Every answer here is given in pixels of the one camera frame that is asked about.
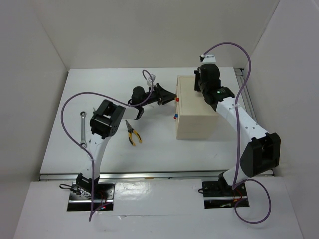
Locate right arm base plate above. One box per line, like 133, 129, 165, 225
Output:
197, 181, 249, 209

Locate aluminium front rail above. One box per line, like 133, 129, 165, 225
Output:
39, 170, 223, 181

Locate aluminium side rail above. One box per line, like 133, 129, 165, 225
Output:
234, 68, 254, 117

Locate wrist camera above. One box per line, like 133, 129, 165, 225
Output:
200, 54, 216, 64
147, 74, 156, 87

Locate yellow black pliers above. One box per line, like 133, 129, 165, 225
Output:
125, 120, 142, 146

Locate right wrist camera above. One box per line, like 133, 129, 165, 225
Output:
200, 54, 216, 64

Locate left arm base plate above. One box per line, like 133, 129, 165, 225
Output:
59, 183, 115, 212

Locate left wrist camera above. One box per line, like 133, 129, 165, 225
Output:
147, 74, 156, 87

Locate beige drawer cabinet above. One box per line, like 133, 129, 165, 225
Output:
175, 76, 219, 140

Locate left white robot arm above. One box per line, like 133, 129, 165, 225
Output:
76, 83, 177, 199

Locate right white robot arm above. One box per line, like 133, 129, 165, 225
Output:
194, 63, 281, 196

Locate silver wrench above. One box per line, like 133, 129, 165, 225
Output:
80, 111, 87, 148

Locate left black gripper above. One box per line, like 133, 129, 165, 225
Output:
140, 83, 176, 107

